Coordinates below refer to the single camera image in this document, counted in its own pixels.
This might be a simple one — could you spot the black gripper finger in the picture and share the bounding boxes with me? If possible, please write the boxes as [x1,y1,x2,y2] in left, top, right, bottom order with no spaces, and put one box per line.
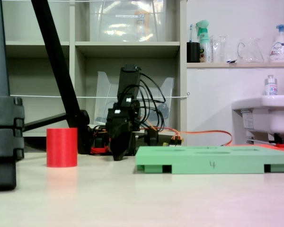
[110,131,133,162]
[106,118,129,139]

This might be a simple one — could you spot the red cylinder block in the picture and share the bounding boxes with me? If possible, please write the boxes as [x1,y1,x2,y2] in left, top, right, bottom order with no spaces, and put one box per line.
[46,128,78,168]

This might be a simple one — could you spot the red base clamp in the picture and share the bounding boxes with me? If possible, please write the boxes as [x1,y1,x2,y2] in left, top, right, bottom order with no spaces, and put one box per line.
[89,146,109,155]

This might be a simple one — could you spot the clear plastic document tray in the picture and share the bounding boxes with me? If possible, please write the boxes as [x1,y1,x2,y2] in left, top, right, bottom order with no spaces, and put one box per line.
[94,71,175,129]

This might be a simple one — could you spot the black table clamp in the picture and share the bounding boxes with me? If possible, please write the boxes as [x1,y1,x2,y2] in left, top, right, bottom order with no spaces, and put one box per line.
[144,129,160,146]

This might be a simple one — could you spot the beige shelf unit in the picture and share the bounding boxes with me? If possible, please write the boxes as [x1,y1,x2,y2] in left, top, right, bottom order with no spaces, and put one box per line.
[1,0,187,152]

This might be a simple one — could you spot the green shape-sorter board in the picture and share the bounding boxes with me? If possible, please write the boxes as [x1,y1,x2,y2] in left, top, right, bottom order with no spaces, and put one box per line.
[135,146,284,175]

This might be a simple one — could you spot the black tripod leg with brace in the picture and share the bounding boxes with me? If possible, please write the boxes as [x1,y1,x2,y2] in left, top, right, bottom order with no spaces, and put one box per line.
[23,0,90,155]

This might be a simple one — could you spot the black cup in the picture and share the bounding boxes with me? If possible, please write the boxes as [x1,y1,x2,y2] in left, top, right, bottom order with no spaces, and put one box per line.
[186,42,201,63]

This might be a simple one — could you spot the clear plastic storage box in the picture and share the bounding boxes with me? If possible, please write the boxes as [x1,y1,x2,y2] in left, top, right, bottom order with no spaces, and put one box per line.
[89,0,168,43]

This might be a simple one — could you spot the green spray bottle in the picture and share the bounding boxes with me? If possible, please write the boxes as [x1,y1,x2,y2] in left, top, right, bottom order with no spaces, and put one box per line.
[195,20,212,63]

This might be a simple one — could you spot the clear glass beaker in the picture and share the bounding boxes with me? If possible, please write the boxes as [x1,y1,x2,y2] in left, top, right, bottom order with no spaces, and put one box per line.
[210,35,228,63]

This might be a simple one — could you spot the grey tripod leg, notched clamps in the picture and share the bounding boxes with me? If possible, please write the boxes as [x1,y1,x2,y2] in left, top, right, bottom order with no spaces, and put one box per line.
[0,0,26,192]

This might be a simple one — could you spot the clear glass pitcher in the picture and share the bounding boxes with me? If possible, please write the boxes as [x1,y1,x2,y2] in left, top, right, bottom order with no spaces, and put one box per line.
[237,37,265,63]

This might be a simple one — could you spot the red flat sheet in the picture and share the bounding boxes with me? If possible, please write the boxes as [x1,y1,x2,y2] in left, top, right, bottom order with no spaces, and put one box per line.
[233,143,284,154]

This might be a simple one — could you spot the clear sanitizer pump bottle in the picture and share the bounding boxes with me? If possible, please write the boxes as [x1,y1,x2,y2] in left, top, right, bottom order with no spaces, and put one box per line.
[264,75,278,96]

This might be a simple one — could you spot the white ceramic sink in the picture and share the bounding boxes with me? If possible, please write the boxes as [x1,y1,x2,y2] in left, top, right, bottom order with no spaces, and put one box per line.
[231,95,284,143]

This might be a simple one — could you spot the white foam soap bottle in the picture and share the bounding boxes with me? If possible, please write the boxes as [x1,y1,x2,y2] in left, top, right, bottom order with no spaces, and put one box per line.
[269,24,284,63]

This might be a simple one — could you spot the black arm wires bundle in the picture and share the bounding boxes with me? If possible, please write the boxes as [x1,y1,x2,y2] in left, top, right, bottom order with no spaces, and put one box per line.
[132,72,168,130]

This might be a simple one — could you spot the orange flat cable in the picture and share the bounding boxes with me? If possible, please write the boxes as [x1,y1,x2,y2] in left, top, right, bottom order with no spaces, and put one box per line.
[142,122,233,148]

